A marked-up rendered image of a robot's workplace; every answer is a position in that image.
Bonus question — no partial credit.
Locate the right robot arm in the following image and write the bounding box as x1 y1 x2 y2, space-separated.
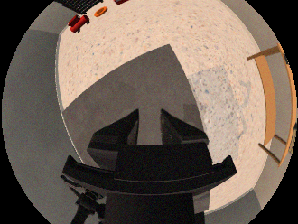
96 204 106 224

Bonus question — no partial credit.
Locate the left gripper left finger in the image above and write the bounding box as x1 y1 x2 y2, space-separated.
90 109 139 145

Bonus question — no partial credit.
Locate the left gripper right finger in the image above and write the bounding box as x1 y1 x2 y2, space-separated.
160 108 210 145

